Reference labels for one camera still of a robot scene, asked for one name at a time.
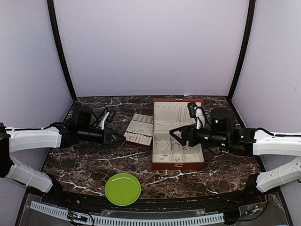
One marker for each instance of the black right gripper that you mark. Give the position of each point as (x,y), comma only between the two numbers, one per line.
(186,130)

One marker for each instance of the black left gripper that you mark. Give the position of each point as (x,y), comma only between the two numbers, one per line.
(108,136)

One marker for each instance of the brown jewelry box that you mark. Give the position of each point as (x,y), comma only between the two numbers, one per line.
(168,152)

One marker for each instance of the jewelry tray brown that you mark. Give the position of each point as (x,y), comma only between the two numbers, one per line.
(140,131)

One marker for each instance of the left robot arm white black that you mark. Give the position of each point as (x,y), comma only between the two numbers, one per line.
(84,126)

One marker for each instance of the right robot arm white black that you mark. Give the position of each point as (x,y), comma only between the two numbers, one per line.
(244,142)

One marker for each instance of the green plate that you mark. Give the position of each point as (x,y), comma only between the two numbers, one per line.
(122,189)

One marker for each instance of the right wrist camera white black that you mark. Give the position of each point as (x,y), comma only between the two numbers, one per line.
(197,114)

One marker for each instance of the white slotted cable duct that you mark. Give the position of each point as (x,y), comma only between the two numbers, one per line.
(123,218)

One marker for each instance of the left black frame post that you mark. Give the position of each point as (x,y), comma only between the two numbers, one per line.
(59,48)

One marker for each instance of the black frame post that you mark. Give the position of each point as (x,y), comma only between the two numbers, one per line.
(59,48)
(243,49)

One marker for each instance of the right black frame post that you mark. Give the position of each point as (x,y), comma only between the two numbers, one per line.
(243,49)

